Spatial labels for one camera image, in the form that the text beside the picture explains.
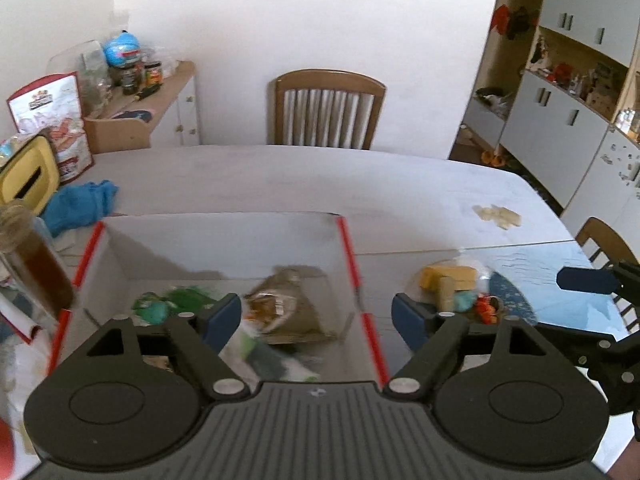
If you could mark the jar with orange label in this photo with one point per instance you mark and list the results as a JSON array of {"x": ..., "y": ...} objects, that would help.
[{"x": 153, "y": 74}]

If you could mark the white plastic bag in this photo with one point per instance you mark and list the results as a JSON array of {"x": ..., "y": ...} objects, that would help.
[{"x": 15, "y": 375}]

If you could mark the blue round plush toy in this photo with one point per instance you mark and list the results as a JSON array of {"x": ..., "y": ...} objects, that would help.
[{"x": 122, "y": 50}]

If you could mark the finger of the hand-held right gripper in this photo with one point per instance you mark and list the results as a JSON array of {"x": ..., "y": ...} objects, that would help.
[
  {"x": 586, "y": 280},
  {"x": 575, "y": 342}
]

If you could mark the dark glass jar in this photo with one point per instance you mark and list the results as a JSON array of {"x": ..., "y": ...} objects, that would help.
[{"x": 129, "y": 79}]

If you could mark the black hanging bag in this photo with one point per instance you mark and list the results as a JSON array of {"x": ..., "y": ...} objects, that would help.
[{"x": 521, "y": 22}]

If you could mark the brown crinkled wrapper bag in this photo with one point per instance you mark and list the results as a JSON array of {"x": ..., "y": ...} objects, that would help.
[{"x": 287, "y": 305}]

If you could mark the glass jar with brown liquid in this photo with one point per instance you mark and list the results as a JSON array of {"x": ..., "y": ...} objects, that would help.
[{"x": 35, "y": 265}]

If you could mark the green and white packet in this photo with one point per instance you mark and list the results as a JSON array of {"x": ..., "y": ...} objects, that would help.
[{"x": 260, "y": 355}]

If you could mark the wooden chair with curved back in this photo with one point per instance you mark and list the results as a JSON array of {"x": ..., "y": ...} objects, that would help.
[{"x": 600, "y": 232}]

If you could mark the white and wood wall cabinet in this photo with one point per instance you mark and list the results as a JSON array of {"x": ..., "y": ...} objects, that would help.
[{"x": 565, "y": 125}]

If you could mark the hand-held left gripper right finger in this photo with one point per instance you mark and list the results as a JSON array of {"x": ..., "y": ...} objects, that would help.
[{"x": 407, "y": 317}]

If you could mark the red small toy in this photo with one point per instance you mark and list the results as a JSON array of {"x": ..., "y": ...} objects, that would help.
[{"x": 484, "y": 308}]

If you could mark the yellow sponge block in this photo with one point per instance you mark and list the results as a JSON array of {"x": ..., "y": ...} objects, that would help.
[{"x": 450, "y": 274}]

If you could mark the cartoon plush doll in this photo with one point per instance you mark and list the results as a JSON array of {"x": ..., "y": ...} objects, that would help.
[{"x": 152, "y": 310}]

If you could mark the house slipper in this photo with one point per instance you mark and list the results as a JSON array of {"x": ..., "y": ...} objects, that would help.
[
  {"x": 499, "y": 161},
  {"x": 487, "y": 157}
]

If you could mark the hanging figure toy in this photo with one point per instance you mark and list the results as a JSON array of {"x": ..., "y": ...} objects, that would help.
[{"x": 539, "y": 52}]

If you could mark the red shelf ornament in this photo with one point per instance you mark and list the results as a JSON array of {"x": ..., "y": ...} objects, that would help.
[{"x": 562, "y": 71}]

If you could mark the red and white cardboard box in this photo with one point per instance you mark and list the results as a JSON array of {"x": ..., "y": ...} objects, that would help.
[{"x": 220, "y": 260}]

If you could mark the beige cylinder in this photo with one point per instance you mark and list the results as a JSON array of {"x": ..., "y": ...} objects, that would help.
[{"x": 445, "y": 294}]

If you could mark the open brown cardboard box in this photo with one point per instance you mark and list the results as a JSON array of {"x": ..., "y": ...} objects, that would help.
[{"x": 117, "y": 132}]

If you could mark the yellow box with slot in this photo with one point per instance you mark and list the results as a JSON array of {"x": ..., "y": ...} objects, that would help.
[{"x": 25, "y": 160}]

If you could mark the blue cloth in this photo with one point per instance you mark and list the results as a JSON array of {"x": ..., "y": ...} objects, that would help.
[{"x": 80, "y": 205}]

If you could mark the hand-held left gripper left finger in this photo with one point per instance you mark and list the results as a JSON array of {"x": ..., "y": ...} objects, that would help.
[{"x": 223, "y": 317}]

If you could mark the wooden slat-back chair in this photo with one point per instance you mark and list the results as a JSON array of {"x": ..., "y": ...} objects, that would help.
[{"x": 330, "y": 85}]

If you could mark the light blue table mat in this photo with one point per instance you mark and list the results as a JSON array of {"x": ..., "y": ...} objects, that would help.
[{"x": 555, "y": 265}]

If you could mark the red and white snack bag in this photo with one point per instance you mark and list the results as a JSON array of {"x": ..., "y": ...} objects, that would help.
[{"x": 50, "y": 115}]

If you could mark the red jacket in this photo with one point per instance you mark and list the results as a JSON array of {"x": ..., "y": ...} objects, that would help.
[{"x": 500, "y": 17}]

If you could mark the dark blue patterned pouch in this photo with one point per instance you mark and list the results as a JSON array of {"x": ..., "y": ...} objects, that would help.
[{"x": 512, "y": 292}]

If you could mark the turquoise small toy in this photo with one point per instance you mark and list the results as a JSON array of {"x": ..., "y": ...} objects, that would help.
[{"x": 463, "y": 302}]

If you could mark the clear plastic bag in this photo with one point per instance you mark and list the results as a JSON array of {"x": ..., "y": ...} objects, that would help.
[{"x": 92, "y": 77}]

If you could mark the grey plastic bag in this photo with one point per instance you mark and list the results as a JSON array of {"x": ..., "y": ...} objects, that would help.
[{"x": 492, "y": 98}]

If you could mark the wooden model house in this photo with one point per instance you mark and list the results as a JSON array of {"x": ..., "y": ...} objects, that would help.
[{"x": 602, "y": 86}]

